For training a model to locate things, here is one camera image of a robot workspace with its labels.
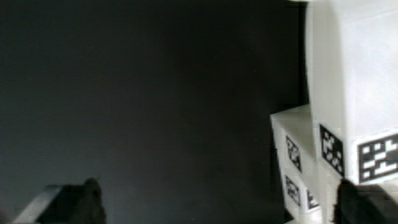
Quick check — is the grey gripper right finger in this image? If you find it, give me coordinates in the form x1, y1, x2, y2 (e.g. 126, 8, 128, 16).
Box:
332, 179, 398, 224

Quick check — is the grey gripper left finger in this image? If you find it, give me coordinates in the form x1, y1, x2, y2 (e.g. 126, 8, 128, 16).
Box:
11, 178, 107, 224

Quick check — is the white chair back assembly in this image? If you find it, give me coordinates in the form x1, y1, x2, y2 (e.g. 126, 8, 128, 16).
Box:
270, 0, 398, 224

